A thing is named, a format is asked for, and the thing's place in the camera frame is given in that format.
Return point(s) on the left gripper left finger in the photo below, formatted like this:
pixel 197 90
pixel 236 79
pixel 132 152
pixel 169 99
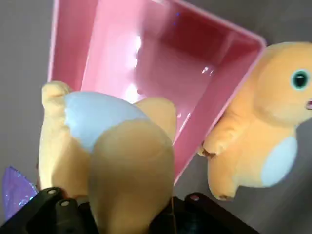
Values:
pixel 48 214

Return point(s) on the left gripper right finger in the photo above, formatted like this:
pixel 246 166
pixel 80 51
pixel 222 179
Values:
pixel 202 217

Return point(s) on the yellow plush doll purple bow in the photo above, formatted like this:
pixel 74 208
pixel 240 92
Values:
pixel 122 158

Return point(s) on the yellow plush dinosaur doll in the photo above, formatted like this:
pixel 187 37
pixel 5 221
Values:
pixel 243 122

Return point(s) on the pink plastic box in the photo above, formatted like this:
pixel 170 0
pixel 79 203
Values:
pixel 170 61

